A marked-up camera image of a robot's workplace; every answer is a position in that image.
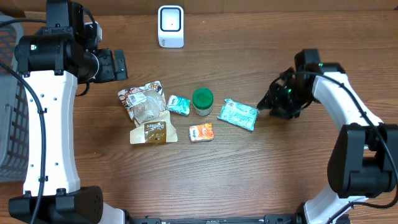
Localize orange tissue packet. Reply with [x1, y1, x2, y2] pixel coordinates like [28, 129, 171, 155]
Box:
[189, 123, 215, 142]

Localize green lid white jar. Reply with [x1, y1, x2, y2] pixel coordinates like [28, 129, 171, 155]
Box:
[192, 88, 214, 116]

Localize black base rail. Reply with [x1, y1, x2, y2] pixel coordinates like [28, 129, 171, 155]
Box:
[126, 214, 307, 224]

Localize grey plastic mesh basket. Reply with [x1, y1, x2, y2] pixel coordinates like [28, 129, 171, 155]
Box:
[1, 22, 29, 183]

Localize small teal tissue packet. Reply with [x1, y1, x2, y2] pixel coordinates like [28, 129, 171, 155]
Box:
[166, 95, 190, 116]

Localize white barcode scanner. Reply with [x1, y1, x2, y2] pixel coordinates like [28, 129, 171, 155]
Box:
[157, 5, 184, 49]

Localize mint green packet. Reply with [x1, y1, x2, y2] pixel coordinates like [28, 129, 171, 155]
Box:
[217, 98, 260, 131]

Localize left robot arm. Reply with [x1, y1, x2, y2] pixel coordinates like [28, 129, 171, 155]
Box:
[9, 1, 130, 223]

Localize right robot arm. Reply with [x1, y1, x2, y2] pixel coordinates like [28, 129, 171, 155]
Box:
[257, 49, 397, 223]

